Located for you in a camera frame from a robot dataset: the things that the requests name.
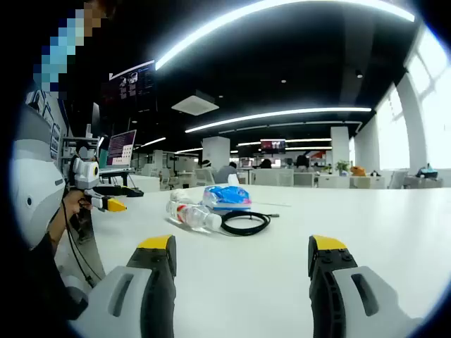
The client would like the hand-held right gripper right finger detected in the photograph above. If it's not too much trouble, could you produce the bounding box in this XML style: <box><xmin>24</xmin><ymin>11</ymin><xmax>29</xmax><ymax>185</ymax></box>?
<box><xmin>308</xmin><ymin>234</ymin><xmax>424</xmax><ymax>338</ymax></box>

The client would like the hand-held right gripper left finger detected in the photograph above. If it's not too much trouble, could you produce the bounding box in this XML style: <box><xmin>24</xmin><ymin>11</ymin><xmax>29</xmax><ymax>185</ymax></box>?
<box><xmin>69</xmin><ymin>234</ymin><xmax>177</xmax><ymax>338</ymax></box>

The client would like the white soft packet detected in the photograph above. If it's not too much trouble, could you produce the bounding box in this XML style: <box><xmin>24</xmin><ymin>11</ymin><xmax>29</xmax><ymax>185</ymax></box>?
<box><xmin>170</xmin><ymin>189</ymin><xmax>199</xmax><ymax>206</ymax></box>

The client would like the clear water bottle red label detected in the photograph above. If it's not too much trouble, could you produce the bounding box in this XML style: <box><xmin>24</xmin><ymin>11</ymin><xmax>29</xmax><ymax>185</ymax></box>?
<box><xmin>165</xmin><ymin>199</ymin><xmax>223</xmax><ymax>234</ymax></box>

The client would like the blue tissue pack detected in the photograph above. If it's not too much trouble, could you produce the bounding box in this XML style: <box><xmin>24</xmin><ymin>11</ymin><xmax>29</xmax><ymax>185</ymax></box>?
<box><xmin>201</xmin><ymin>184</ymin><xmax>253</xmax><ymax>213</ymax></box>

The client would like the person's left hand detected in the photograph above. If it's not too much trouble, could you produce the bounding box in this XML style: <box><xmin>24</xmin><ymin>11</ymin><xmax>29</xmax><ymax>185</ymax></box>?
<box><xmin>61</xmin><ymin>189</ymin><xmax>94</xmax><ymax>221</ymax></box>

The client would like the metal shelf rack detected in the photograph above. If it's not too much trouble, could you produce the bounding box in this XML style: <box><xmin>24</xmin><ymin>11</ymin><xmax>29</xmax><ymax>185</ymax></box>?
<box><xmin>62</xmin><ymin>136</ymin><xmax>101</xmax><ymax>170</ymax></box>

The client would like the white office counter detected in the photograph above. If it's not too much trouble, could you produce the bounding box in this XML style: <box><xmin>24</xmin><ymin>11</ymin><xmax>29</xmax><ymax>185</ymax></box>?
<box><xmin>128</xmin><ymin>174</ymin><xmax>162</xmax><ymax>193</ymax></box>

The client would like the white chest device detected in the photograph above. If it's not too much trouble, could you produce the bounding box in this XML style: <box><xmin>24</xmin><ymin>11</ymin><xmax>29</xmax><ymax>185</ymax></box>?
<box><xmin>12</xmin><ymin>104</ymin><xmax>68</xmax><ymax>249</ymax></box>

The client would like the short ceiling light strip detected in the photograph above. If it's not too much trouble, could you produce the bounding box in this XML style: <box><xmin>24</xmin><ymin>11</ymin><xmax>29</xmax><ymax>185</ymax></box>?
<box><xmin>140</xmin><ymin>137</ymin><xmax>167</xmax><ymax>149</ymax></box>

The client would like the person's dark clothing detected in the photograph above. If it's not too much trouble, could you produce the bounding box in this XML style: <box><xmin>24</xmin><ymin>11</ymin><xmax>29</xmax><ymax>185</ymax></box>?
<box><xmin>13</xmin><ymin>230</ymin><xmax>89</xmax><ymax>334</ymax></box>

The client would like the large dark hanging screen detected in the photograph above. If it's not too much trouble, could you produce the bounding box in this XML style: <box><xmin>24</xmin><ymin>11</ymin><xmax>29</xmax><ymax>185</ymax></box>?
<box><xmin>108</xmin><ymin>59</ymin><xmax>156</xmax><ymax>114</ymax></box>

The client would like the white pillar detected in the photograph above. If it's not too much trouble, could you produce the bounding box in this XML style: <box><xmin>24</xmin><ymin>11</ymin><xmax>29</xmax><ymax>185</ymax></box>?
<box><xmin>202</xmin><ymin>136</ymin><xmax>231</xmax><ymax>170</ymax></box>
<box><xmin>330</xmin><ymin>126</ymin><xmax>351</xmax><ymax>174</ymax></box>

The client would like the ceiling air vent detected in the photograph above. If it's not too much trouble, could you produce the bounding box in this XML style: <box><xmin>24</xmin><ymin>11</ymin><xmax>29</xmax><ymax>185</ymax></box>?
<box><xmin>171</xmin><ymin>94</ymin><xmax>220</xmax><ymax>116</ymax></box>

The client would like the white table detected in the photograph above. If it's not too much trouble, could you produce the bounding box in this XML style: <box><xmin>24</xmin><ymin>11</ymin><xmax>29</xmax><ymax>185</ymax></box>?
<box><xmin>52</xmin><ymin>182</ymin><xmax>447</xmax><ymax>338</ymax></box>

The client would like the teal bag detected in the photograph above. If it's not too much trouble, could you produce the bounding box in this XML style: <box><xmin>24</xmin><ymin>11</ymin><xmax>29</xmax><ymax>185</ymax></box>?
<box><xmin>415</xmin><ymin>163</ymin><xmax>440</xmax><ymax>179</ymax></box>

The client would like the row of white office chairs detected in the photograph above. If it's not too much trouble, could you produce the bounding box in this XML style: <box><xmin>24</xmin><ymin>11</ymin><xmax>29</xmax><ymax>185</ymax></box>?
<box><xmin>192</xmin><ymin>167</ymin><xmax>409</xmax><ymax>189</ymax></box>

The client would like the distant hanging screen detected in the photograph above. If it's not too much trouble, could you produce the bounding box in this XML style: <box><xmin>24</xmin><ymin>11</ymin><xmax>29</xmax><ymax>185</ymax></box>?
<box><xmin>260</xmin><ymin>139</ymin><xmax>287</xmax><ymax>154</ymax></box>

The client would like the large bright window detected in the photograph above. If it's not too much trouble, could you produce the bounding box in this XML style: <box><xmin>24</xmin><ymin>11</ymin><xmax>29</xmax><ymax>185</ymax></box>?
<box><xmin>404</xmin><ymin>20</ymin><xmax>451</xmax><ymax>170</ymax></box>

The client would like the blue framed wall display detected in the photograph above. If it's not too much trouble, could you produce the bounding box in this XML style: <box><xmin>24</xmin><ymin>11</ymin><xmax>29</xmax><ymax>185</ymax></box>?
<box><xmin>24</xmin><ymin>89</ymin><xmax>68</xmax><ymax>160</ymax></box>

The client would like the black device cable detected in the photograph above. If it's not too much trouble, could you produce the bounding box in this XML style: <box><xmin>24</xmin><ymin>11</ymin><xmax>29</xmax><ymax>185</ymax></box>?
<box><xmin>61</xmin><ymin>182</ymin><xmax>98</xmax><ymax>288</ymax></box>

